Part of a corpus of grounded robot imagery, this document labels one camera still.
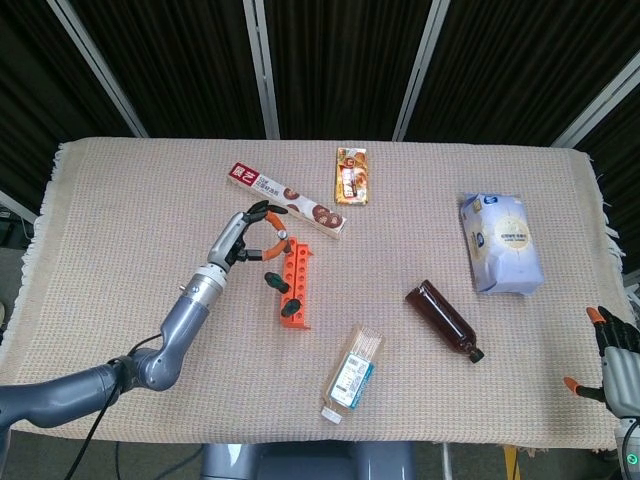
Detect white partition frame post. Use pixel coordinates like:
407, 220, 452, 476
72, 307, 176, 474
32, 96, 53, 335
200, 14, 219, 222
243, 0, 281, 140
392, 0, 454, 143
549, 62, 640, 149
47, 0, 150, 139

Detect clear bottle with blue label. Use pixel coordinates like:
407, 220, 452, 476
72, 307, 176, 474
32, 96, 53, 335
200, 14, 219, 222
319, 324, 387, 426

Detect orange screwdriver holder rack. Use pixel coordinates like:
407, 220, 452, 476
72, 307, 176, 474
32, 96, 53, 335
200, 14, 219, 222
278, 238, 317, 331

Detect blue white tissue pack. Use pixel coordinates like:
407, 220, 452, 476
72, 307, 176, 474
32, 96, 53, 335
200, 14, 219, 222
458, 192, 546, 296

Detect brown plastic bottle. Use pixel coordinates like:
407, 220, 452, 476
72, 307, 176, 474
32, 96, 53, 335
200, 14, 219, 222
404, 279, 486, 365

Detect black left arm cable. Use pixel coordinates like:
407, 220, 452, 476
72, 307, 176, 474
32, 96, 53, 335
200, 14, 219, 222
64, 334, 164, 480

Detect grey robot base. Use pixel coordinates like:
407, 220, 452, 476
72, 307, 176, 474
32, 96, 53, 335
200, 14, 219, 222
199, 442, 416, 480

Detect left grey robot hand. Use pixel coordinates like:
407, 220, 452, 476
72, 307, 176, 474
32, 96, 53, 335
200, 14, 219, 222
205, 199, 294, 274

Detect yellow snack box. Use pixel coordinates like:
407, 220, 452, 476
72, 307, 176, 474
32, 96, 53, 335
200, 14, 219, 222
334, 146, 372, 206

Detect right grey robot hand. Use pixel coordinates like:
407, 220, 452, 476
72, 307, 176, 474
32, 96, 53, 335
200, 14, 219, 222
563, 305, 640, 416

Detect dark ribbed partition panel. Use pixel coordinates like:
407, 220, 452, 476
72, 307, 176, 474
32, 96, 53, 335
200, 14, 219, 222
404, 0, 640, 146
69, 0, 266, 140
264, 0, 431, 141
0, 0, 136, 211

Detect beige woven tablecloth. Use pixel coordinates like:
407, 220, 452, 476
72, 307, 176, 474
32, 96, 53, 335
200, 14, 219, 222
0, 137, 626, 456

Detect long white baking paper box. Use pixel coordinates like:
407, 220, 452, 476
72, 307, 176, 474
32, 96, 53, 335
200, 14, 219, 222
227, 163, 349, 241

